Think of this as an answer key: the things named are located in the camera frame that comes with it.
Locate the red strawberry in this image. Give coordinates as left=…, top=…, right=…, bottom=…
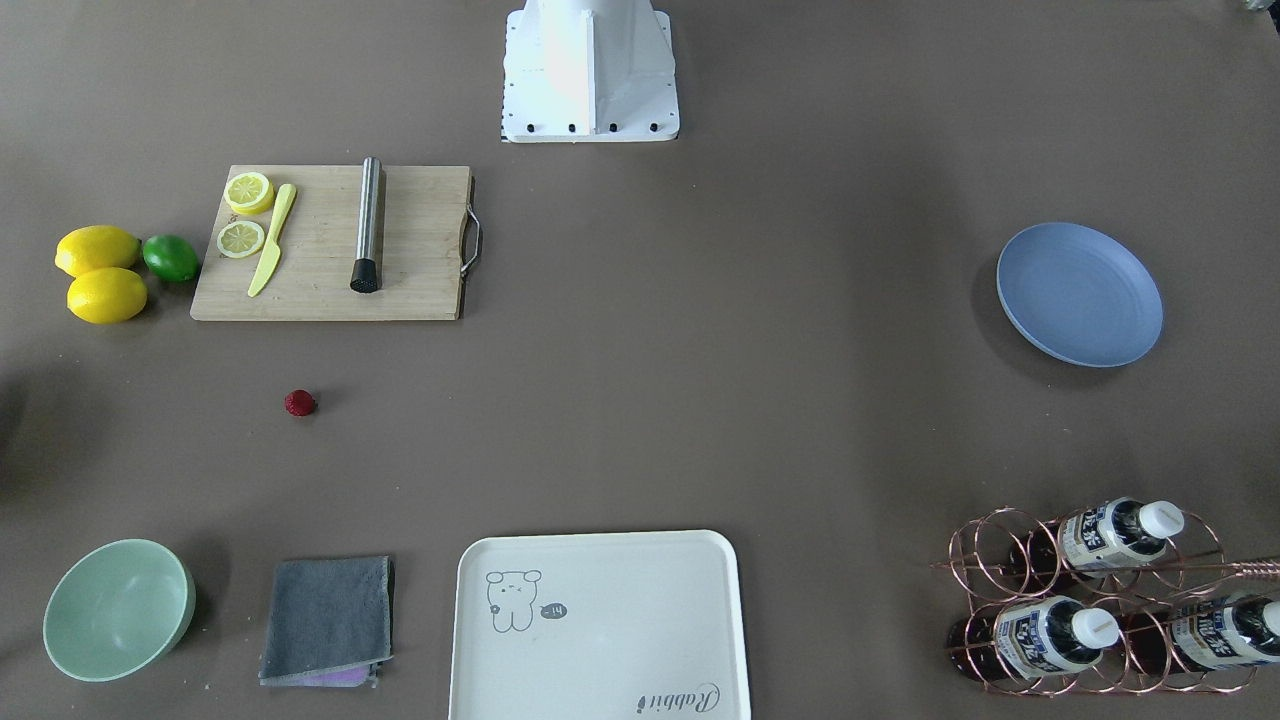
left=283, top=389, right=317, bottom=416

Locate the blue plate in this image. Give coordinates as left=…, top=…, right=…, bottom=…
left=995, top=222, right=1165, bottom=369

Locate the wooden cutting board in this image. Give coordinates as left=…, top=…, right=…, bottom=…
left=189, top=164, right=475, bottom=322

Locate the white rabbit tray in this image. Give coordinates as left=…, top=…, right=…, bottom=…
left=448, top=529, right=753, bottom=719

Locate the steel muddler black tip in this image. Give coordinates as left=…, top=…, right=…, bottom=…
left=349, top=156, right=385, bottom=293

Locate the yellow plastic knife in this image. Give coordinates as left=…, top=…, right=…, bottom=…
left=247, top=183, right=298, bottom=299

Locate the grey folded cloth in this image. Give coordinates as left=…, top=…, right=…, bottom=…
left=259, top=555, right=394, bottom=688

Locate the thin lemon slice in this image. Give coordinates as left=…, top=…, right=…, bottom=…
left=215, top=220, right=266, bottom=259

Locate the thick lemon half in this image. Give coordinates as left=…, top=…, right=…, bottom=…
left=221, top=170, right=276, bottom=217

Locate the lower middle drink bottle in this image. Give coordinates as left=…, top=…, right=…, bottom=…
left=946, top=594, right=1121, bottom=684

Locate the drink bottle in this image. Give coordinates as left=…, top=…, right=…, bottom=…
left=946, top=594, right=1121, bottom=684
left=1004, top=497, right=1187, bottom=593
left=1119, top=592, right=1279, bottom=676

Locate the green lime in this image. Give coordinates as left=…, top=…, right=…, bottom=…
left=141, top=234, right=201, bottom=283

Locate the top drink bottle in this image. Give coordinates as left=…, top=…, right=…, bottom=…
left=1004, top=497, right=1187, bottom=593

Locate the yellow lemon lower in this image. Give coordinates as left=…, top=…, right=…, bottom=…
left=67, top=266, right=148, bottom=324

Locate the yellow lemon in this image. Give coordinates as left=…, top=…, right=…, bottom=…
left=54, top=224, right=141, bottom=278
left=67, top=266, right=148, bottom=324

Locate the yellow lemon upper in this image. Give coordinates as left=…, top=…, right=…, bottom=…
left=54, top=224, right=141, bottom=278

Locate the green bowl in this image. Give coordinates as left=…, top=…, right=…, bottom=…
left=42, top=539, right=196, bottom=683

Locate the lower outer drink bottle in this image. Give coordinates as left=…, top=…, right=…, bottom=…
left=1119, top=592, right=1279, bottom=676

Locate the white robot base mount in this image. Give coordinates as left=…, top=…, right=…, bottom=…
left=500, top=1, right=681, bottom=143

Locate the copper wire bottle rack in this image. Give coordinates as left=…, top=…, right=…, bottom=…
left=936, top=507, right=1277, bottom=698

